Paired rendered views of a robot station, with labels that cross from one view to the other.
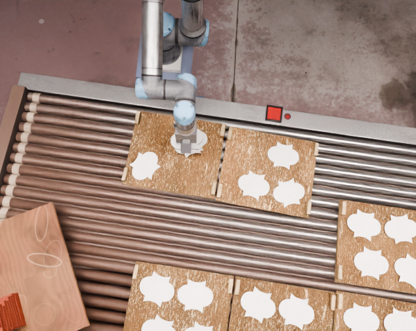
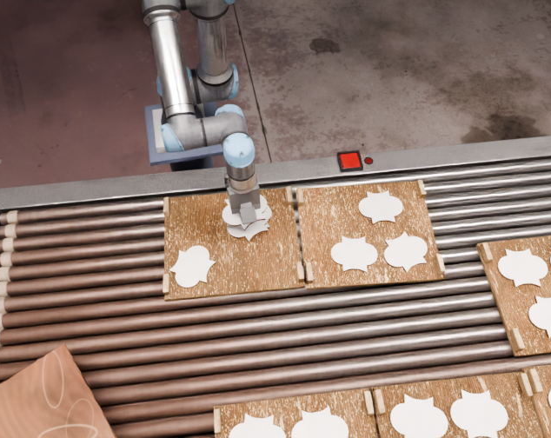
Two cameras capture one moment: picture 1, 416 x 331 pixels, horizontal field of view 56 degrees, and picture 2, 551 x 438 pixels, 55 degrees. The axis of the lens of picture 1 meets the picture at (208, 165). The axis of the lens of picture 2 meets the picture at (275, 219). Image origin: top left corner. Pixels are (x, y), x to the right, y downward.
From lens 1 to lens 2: 41 cm
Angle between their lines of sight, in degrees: 16
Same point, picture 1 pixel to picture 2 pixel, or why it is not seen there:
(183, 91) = (229, 125)
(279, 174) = (383, 231)
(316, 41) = (363, 107)
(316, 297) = (499, 386)
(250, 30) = (278, 112)
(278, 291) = (441, 393)
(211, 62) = not seen: hidden behind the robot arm
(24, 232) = (27, 400)
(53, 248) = (79, 413)
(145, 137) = (183, 229)
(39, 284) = not seen: outside the picture
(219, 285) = (351, 408)
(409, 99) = not seen: hidden behind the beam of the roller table
